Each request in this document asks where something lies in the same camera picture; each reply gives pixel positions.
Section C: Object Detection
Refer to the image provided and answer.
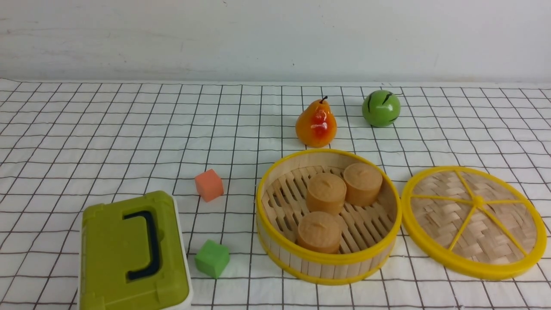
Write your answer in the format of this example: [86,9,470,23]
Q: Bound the olive green lidded box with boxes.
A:
[77,191,193,310]

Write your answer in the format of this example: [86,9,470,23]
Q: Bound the tan round bun back left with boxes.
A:
[306,173,347,215]

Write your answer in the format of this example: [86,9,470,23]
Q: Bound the tan round bun front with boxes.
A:
[297,211,342,254]

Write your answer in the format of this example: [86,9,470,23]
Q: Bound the tan round bun back right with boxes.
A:
[343,162,383,207]

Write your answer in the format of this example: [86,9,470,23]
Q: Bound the yellow woven steamer lid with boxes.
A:
[401,166,547,281]

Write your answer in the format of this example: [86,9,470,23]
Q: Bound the tan round bun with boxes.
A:
[343,162,383,207]
[297,211,342,254]
[306,173,347,215]

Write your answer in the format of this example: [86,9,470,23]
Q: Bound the green toy apple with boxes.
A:
[362,90,401,127]

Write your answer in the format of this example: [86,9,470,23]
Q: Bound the bamboo steamer basket yellow rim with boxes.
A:
[256,149,402,286]

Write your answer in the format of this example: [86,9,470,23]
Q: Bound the white black grid tablecloth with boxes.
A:
[0,78,551,310]

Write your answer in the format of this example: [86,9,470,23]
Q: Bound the orange toy pear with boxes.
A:
[295,96,338,149]

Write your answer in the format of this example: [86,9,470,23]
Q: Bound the orange foam cube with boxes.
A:
[195,169,224,202]

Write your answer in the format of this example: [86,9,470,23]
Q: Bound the green foam cube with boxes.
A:
[195,239,230,279]

